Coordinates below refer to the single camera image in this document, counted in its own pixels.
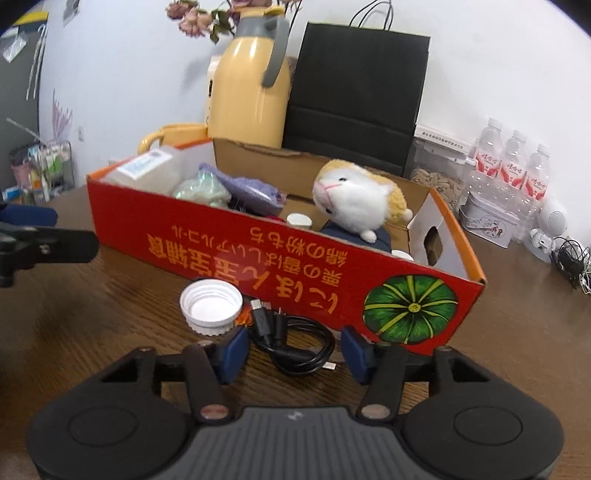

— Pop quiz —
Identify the small white robot figure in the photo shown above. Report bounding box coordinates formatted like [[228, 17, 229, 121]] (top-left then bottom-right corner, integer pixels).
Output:
[[526, 199, 567, 263]]

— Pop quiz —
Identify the black paper bag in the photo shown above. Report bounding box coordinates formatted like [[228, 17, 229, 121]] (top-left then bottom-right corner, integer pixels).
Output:
[[283, 1, 430, 176]]

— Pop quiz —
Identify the dark navy pouch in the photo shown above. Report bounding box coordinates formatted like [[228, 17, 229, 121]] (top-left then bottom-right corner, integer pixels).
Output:
[[320, 221, 392, 254]]

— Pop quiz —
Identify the white bottle cap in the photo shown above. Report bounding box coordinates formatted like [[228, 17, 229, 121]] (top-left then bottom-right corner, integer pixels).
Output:
[[179, 279, 243, 336]]

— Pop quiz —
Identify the yellow white hamster plush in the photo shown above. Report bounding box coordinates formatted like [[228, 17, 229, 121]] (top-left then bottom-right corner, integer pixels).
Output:
[[312, 160, 414, 243]]

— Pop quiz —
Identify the black usb cable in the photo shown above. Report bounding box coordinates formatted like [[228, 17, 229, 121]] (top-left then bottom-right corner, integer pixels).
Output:
[[246, 298, 339, 378]]

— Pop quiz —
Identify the left water bottle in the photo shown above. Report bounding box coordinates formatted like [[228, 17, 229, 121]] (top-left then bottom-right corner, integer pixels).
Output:
[[468, 118, 503, 201]]

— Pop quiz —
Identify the purple knitted cloth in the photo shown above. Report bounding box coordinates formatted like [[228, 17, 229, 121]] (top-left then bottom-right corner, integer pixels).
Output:
[[199, 163, 287, 217]]

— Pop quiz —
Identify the dark grey cabinet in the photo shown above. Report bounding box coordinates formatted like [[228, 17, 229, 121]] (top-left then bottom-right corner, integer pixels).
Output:
[[0, 19, 47, 190]]

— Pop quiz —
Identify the dried pink rose bouquet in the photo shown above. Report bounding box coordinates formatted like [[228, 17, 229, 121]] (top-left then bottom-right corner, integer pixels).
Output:
[[165, 0, 301, 44]]

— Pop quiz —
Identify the tangled cable pile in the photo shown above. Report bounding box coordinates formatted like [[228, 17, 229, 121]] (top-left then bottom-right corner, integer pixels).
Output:
[[549, 235, 591, 296]]

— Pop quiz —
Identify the red orange cardboard box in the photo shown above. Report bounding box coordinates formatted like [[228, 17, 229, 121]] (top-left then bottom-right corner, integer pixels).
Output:
[[87, 139, 486, 355]]

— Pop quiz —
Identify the middle water bottle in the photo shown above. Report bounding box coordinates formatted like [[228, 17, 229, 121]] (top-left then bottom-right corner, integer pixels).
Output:
[[497, 130, 527, 209]]

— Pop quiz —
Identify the iridescent plastic ball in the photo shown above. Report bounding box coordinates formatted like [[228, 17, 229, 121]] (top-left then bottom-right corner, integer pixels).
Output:
[[172, 170, 231, 208]]

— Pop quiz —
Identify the water bottle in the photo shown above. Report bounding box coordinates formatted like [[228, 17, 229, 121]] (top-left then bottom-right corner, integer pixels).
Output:
[[468, 118, 503, 201], [514, 144, 550, 243], [497, 130, 527, 209]]

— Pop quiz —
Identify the right water bottle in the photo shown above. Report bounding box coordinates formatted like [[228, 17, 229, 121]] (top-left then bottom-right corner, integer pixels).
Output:
[[514, 144, 550, 243]]

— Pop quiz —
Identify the wire storage rack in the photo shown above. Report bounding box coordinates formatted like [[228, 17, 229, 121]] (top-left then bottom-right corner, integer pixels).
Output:
[[9, 141, 76, 206]]

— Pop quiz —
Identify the yellow ceramic mug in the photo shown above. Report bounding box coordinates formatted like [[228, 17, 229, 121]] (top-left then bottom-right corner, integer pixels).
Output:
[[137, 123, 208, 155]]

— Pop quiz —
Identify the yellow thermos jug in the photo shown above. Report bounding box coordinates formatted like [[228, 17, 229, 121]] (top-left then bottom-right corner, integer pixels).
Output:
[[207, 6, 290, 149]]

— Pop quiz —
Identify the clear seed storage container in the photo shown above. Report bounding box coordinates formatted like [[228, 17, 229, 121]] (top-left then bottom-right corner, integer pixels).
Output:
[[406, 125, 476, 212]]

